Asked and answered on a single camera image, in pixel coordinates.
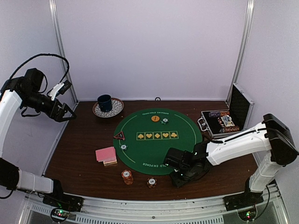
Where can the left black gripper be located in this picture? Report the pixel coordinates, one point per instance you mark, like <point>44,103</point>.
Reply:
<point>57,115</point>

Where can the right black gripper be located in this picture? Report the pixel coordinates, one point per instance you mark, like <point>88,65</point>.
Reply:
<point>177,181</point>

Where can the green 20 chip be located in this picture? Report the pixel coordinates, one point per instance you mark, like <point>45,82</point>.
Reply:
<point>123,147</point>
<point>164,121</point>

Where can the orange big blind button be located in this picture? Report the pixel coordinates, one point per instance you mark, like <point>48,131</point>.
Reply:
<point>155,118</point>

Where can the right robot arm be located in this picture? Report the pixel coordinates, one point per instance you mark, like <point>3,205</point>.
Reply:
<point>271,135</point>

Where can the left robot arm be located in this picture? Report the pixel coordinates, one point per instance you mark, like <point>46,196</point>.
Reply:
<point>24,92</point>

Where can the dark blue mug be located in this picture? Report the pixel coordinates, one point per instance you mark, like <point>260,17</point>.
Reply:
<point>105,103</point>

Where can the floral patterned saucer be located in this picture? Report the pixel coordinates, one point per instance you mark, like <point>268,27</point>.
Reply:
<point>117,107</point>

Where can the aluminium poker chip case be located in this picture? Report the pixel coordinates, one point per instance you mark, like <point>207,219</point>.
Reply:
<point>225,122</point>

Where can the round green poker mat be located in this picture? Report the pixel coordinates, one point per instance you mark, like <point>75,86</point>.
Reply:
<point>148,142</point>

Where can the red-backed playing card deck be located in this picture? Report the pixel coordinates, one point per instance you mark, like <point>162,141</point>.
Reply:
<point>106,155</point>

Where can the red triangular dealer button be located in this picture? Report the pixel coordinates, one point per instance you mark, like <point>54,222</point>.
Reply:
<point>120,136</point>

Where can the red tan chip stack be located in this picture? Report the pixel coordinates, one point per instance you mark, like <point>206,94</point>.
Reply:
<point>127,177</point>

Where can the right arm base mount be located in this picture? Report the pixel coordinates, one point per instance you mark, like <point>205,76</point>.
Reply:
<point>245,204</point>

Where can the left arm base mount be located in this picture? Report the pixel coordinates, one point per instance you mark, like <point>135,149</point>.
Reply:
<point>63,207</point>

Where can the aluminium front rail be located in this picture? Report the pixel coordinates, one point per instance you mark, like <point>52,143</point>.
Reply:
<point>209,210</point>

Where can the left aluminium frame post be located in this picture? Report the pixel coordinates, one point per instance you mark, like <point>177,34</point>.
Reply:
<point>59,40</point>

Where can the aluminium frame post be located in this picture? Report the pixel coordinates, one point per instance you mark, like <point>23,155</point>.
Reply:
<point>59,40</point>
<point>244,41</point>

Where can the right aluminium frame post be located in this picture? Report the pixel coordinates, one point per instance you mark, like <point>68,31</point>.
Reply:
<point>244,41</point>

